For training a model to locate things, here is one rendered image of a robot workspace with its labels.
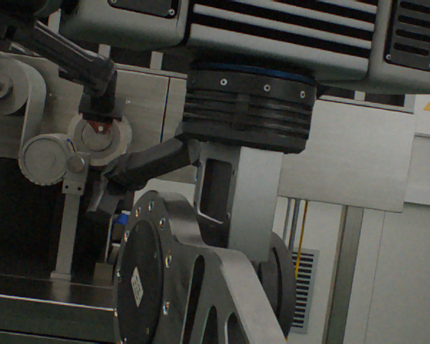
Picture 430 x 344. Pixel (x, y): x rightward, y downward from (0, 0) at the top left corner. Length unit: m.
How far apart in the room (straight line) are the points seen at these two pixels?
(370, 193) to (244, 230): 1.56
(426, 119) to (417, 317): 1.23
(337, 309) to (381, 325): 2.40
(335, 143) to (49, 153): 0.85
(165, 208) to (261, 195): 0.10
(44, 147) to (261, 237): 1.20
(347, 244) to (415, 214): 2.38
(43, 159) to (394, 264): 3.26
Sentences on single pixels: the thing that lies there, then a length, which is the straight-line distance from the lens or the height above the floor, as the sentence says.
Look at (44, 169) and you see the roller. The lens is 1.90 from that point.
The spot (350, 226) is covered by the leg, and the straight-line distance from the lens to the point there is 2.46.
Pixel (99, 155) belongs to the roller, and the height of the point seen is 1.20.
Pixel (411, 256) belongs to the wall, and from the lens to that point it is 4.85.
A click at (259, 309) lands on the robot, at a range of 0.57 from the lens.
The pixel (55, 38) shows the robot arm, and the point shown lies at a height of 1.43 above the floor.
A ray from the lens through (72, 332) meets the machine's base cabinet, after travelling 1.68.
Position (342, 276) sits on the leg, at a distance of 2.48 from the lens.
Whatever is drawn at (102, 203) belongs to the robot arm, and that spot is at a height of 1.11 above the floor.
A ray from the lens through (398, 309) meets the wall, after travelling 4.90.
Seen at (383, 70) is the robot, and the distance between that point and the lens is 0.80.
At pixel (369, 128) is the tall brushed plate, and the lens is 2.28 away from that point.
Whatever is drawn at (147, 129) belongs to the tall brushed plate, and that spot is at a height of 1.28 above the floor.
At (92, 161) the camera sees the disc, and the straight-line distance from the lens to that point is 1.88.
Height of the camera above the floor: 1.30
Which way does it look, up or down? 3 degrees down
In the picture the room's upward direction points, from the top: 8 degrees clockwise
